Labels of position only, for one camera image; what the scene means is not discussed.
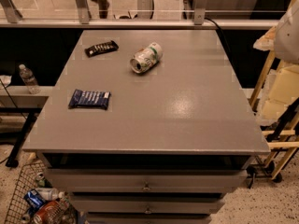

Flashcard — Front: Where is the blue rxbar blueberry wrapper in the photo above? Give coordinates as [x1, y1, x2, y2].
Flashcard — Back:
[68, 90, 111, 110]

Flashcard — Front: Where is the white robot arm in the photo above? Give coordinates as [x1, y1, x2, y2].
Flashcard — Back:
[274, 0, 299, 64]

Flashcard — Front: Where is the crushed 7up can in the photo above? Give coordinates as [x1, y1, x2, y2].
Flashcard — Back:
[130, 42, 163, 74]

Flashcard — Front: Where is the green can in basket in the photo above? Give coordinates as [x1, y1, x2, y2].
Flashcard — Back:
[35, 173, 46, 188]

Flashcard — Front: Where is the red soda can in basket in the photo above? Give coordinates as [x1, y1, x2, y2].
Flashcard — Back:
[33, 201, 59, 224]

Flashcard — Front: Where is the grey drawer cabinet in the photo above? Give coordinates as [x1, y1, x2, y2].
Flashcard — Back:
[24, 30, 269, 224]

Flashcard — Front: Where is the black snack bar wrapper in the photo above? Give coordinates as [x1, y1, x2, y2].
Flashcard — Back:
[85, 40, 119, 58]

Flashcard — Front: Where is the clear plastic water bottle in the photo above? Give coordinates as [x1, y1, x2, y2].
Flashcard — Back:
[19, 64, 40, 94]

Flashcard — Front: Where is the grey side bench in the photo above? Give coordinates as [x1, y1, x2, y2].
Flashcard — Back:
[0, 86, 52, 168]

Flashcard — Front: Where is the plastic bottle in basket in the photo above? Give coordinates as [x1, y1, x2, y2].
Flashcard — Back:
[36, 188, 64, 201]

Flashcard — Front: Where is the black cable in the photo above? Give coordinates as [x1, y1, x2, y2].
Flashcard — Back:
[204, 17, 233, 58]

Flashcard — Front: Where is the wire basket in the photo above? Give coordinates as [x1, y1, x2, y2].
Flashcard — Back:
[4, 162, 78, 224]

